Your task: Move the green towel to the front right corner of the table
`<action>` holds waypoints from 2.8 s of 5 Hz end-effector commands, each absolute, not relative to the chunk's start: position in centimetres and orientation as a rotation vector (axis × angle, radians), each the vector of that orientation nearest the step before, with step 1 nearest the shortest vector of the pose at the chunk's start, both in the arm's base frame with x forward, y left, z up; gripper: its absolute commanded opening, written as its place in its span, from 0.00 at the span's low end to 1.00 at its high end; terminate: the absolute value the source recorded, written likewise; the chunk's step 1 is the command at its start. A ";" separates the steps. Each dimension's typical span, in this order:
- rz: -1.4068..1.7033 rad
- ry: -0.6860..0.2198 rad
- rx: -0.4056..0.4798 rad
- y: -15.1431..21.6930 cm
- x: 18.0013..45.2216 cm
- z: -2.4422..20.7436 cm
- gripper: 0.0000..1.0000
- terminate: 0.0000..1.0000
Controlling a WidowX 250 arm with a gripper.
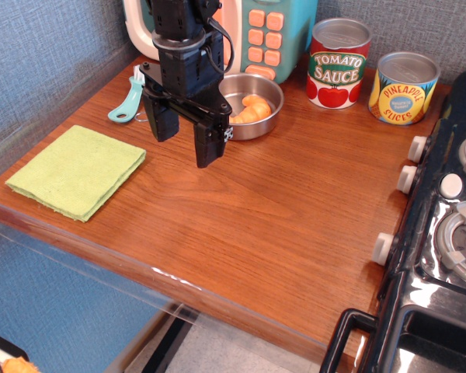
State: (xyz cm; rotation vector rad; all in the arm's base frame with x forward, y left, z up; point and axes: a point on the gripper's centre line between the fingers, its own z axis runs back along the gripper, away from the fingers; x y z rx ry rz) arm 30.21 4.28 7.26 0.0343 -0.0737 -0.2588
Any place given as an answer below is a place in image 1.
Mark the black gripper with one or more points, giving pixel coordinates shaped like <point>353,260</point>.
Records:
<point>195,58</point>

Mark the green towel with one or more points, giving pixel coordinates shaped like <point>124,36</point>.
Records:
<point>78,172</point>

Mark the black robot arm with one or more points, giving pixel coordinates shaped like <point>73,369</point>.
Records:
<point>180,19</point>

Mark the teal dish brush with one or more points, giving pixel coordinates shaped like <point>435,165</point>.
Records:
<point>127,110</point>

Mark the small steel pan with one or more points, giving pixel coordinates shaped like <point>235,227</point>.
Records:
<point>221,107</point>

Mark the orange toy croissant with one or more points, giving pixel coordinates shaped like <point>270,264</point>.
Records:
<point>255,109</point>

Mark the teal toy microwave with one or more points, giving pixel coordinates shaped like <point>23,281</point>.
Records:
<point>267,37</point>

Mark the tomato sauce can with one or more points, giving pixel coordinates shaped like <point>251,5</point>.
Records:
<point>337,60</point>

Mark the pineapple slices can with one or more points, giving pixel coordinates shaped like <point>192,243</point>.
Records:
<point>403,87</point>

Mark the white stove knob middle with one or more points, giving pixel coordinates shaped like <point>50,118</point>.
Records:
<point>406,178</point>

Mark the white stove knob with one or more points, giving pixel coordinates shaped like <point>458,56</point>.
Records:
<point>406,178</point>
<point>416,148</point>
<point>382,247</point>

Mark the white stove knob front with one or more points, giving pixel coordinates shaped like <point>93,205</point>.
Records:
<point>382,247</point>

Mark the white stove knob rear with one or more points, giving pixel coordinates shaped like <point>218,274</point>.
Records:
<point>416,148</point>

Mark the black toy stove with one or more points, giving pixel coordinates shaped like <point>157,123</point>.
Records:
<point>420,325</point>

